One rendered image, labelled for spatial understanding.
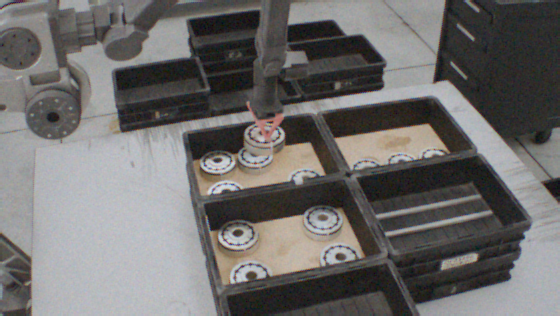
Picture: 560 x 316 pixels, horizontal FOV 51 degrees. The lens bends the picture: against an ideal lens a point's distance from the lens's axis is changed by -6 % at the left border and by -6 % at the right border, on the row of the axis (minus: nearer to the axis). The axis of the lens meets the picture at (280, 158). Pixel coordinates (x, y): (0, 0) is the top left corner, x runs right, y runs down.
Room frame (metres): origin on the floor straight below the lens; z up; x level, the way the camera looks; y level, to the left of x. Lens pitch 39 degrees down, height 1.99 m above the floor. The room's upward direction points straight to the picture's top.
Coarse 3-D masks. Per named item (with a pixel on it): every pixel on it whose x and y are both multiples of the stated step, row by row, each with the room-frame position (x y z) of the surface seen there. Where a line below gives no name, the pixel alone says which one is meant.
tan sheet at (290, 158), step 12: (300, 144) 1.51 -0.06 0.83; (276, 156) 1.45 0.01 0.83; (288, 156) 1.45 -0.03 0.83; (300, 156) 1.45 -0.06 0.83; (312, 156) 1.45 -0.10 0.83; (276, 168) 1.39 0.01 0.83; (288, 168) 1.39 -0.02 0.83; (312, 168) 1.39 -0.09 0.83; (204, 180) 1.34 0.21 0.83; (228, 180) 1.34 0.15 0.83; (240, 180) 1.34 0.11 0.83; (252, 180) 1.34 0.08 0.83; (264, 180) 1.34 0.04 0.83; (276, 180) 1.34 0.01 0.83; (204, 192) 1.29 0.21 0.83
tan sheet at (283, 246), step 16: (256, 224) 1.17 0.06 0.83; (272, 224) 1.17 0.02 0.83; (288, 224) 1.17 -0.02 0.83; (272, 240) 1.11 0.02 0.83; (288, 240) 1.11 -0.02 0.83; (304, 240) 1.11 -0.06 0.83; (336, 240) 1.11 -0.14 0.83; (352, 240) 1.11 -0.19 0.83; (224, 256) 1.05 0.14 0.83; (256, 256) 1.05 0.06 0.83; (272, 256) 1.05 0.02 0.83; (288, 256) 1.05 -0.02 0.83; (304, 256) 1.05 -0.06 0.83; (224, 272) 1.00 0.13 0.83; (272, 272) 1.00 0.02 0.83; (288, 272) 1.00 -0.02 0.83
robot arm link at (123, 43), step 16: (112, 0) 1.12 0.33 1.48; (128, 0) 1.10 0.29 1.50; (144, 0) 1.07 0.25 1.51; (160, 0) 1.06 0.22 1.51; (176, 0) 1.07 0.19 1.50; (128, 16) 1.06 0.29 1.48; (144, 16) 1.06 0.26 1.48; (160, 16) 1.08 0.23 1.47; (112, 32) 1.05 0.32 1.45; (128, 32) 1.05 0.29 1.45; (144, 32) 1.05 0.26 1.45; (112, 48) 1.05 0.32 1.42; (128, 48) 1.06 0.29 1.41
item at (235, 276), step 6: (240, 264) 1.00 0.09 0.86; (246, 264) 1.00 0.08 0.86; (252, 264) 1.00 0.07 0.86; (258, 264) 1.00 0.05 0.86; (264, 264) 1.00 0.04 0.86; (234, 270) 0.98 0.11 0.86; (240, 270) 0.98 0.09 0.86; (264, 270) 0.98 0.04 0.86; (270, 270) 0.98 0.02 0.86; (234, 276) 0.96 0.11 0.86; (240, 276) 0.96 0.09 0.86; (264, 276) 0.96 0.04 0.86; (234, 282) 0.94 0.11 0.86
